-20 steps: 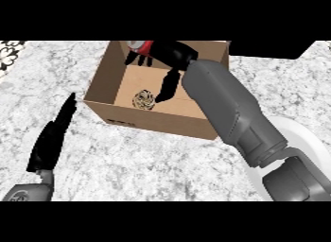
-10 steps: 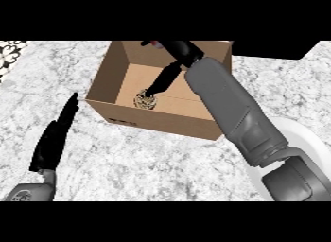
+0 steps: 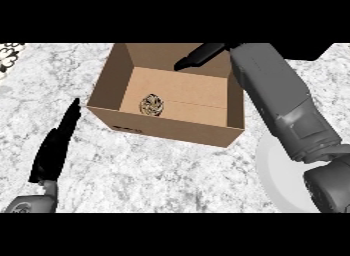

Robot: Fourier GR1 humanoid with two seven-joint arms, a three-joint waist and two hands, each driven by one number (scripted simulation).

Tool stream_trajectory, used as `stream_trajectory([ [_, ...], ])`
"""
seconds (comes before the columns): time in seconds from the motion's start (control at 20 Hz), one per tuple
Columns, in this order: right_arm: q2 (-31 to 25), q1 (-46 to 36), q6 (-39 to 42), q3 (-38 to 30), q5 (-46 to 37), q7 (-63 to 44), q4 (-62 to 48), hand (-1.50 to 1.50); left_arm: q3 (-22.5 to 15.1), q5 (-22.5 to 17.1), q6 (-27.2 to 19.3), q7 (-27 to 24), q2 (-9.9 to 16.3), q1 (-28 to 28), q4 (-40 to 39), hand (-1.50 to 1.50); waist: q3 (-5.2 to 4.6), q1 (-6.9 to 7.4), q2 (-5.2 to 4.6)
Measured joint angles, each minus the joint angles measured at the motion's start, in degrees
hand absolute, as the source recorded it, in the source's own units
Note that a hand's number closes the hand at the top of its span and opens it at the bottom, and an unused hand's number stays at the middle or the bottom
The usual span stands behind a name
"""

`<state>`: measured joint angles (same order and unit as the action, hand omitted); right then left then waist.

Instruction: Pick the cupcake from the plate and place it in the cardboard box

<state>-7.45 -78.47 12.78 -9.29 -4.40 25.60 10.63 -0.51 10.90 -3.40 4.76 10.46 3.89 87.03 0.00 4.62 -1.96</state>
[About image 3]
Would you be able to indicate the black appliance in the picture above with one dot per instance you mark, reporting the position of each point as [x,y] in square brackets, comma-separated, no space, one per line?
[304,50]

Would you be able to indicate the white round plate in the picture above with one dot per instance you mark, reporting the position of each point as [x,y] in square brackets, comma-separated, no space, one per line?
[281,180]

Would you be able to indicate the brown cupcake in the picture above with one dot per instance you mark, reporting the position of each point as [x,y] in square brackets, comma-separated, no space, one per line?
[152,105]

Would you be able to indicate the brown cardboard box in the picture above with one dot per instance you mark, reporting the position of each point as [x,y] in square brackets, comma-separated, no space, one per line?
[171,100]

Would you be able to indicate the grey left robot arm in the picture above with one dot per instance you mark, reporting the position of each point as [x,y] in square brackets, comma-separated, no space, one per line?
[31,203]

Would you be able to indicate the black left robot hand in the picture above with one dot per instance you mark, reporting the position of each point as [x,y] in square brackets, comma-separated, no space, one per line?
[53,150]

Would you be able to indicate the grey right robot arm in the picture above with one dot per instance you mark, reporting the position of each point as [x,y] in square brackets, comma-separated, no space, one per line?
[300,126]

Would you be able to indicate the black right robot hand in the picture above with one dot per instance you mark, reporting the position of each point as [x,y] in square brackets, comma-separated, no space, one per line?
[199,56]

